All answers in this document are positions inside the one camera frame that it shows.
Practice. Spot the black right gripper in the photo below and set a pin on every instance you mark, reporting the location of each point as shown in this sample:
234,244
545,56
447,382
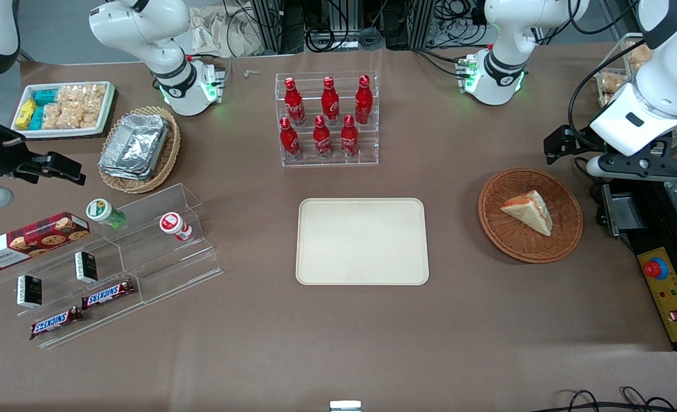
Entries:
0,153

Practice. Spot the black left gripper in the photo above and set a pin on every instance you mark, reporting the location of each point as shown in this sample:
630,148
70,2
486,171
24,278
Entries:
580,144

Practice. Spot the triangular sandwich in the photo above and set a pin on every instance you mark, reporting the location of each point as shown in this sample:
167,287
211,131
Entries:
530,214

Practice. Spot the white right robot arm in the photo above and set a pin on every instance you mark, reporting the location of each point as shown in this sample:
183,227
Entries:
166,57

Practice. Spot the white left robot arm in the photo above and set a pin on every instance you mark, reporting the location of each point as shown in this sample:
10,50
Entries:
507,63

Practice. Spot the white rectangular snack tray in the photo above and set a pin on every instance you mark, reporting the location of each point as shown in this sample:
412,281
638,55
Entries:
58,133

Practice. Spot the round brown wicker basket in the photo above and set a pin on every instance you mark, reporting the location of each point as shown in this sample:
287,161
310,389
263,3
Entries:
515,240

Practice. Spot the oval tan wicker basket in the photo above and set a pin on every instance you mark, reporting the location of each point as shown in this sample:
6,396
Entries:
169,160

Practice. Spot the beige rectangular tray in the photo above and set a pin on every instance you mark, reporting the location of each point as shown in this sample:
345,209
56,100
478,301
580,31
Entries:
361,240

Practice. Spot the green capped small bottle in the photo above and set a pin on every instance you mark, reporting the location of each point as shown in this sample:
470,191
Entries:
102,212

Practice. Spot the clear rice cracker pack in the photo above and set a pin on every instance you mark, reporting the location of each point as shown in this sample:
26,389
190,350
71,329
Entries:
70,94
83,117
94,96
52,117

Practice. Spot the teal snack packet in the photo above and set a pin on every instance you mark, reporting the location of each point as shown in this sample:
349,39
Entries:
37,118
46,96

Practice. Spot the stacked aluminium foil trays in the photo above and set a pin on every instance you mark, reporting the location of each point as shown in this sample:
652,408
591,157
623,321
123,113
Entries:
135,146

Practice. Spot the yellow snack packet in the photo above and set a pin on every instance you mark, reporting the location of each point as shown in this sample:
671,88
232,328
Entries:
26,113

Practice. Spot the red tartan cookie box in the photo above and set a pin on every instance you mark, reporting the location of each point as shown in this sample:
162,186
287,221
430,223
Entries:
29,240

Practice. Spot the bagged fried snack pack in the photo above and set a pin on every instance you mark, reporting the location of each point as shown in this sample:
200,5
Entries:
640,56
612,83

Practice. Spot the small black box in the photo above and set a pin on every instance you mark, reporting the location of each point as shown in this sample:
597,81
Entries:
29,292
86,267

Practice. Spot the red capped small bottle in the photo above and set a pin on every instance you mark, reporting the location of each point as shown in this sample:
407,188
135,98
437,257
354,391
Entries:
172,224

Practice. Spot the snickers chocolate bar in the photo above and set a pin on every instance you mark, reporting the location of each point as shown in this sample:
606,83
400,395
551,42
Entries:
108,294
55,323

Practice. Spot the clear acrylic stepped shelf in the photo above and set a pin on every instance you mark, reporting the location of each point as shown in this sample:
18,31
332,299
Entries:
166,269

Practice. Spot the clear acrylic bottle rack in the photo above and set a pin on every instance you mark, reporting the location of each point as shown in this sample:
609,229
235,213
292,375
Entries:
372,114

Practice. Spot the black machine with yellow panel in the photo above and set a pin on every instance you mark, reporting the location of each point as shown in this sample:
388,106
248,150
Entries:
673,297

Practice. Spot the beige crumpled cloth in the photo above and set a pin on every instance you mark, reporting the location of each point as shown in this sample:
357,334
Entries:
212,34

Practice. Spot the red cola bottle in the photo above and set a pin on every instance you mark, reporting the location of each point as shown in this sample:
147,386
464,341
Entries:
363,100
349,137
321,138
330,102
293,103
289,140

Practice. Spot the small clear plastic piece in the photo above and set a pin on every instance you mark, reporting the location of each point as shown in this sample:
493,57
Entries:
252,73

